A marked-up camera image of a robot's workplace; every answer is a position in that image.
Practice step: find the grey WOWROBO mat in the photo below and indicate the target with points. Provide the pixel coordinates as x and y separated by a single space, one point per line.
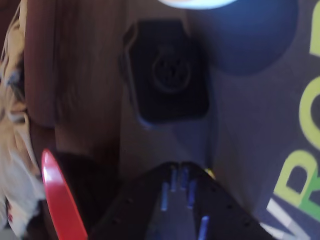
250 125

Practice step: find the small white bowl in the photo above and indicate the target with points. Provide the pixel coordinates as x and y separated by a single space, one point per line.
195 3

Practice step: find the black plastic block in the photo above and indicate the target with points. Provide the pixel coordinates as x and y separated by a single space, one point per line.
170 70

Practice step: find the black gripper finger with blue pads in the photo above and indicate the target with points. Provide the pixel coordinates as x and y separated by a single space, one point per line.
220 212

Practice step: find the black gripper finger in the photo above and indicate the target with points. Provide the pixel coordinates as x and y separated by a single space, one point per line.
130 207

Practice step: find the red bowl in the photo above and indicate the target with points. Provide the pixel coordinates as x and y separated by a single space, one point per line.
57 195

